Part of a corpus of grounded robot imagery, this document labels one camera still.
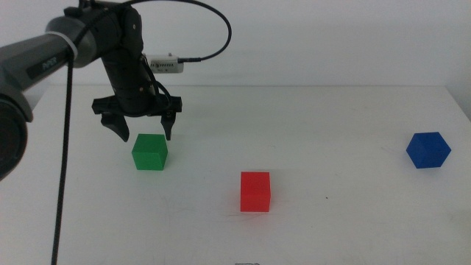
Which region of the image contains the red cube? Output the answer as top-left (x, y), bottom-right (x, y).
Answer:
top-left (239, 171), bottom-right (272, 213)

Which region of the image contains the green cube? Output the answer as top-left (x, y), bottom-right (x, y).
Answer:
top-left (131, 132), bottom-right (169, 172)

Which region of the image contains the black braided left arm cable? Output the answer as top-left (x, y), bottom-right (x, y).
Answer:
top-left (50, 0), bottom-right (233, 265)

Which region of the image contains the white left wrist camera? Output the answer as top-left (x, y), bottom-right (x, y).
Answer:
top-left (145, 53), bottom-right (185, 74)

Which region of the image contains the white cable tie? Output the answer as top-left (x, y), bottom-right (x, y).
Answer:
top-left (46, 31), bottom-right (79, 62)

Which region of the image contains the blue cube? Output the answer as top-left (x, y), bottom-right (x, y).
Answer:
top-left (406, 131), bottom-right (452, 169)

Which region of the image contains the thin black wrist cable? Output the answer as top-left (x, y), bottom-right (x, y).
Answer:
top-left (139, 54), bottom-right (173, 111)

